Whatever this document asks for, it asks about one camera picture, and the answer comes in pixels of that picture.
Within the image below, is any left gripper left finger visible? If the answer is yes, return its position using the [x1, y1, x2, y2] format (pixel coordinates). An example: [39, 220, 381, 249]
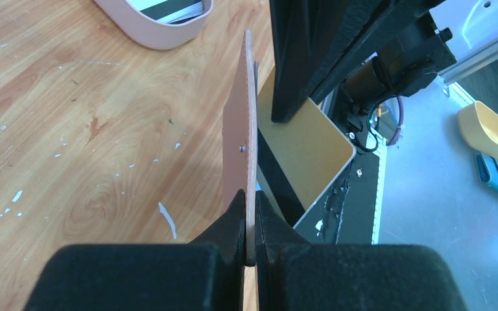
[25, 190, 246, 310]

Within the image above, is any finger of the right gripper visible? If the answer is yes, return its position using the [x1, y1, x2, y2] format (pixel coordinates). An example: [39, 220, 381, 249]
[269, 0, 440, 123]

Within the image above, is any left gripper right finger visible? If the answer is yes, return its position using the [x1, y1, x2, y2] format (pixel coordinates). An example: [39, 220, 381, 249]
[255, 191, 467, 310]

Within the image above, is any gold credit card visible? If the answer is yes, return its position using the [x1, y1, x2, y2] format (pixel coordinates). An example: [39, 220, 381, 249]
[257, 71, 356, 226]

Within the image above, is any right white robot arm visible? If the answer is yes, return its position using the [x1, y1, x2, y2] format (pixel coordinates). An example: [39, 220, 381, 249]
[268, 1, 498, 135]

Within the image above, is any black striped card in tray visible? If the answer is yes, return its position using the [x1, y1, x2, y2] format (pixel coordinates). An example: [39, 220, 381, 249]
[129, 0, 204, 24]

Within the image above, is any pink oval card tray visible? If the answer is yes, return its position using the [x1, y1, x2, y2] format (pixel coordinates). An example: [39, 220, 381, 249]
[95, 1, 214, 51]

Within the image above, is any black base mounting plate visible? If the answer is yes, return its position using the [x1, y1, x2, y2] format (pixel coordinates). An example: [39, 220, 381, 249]
[294, 128, 387, 244]

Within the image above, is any yellow scoop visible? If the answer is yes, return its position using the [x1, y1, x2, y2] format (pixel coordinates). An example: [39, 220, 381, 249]
[456, 101, 498, 161]

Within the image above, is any teal tool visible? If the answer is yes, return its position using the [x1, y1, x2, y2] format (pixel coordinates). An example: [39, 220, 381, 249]
[475, 153, 498, 193]

